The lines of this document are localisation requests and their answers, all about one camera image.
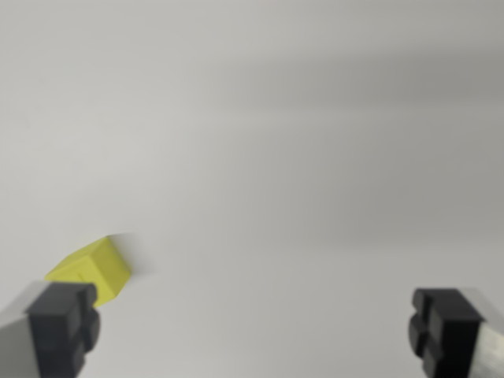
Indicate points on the yellow cube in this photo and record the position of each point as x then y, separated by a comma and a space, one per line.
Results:
103, 271

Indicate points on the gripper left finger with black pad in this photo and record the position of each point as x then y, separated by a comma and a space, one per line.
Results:
47, 330

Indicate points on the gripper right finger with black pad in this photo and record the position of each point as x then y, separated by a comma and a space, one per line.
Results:
453, 334

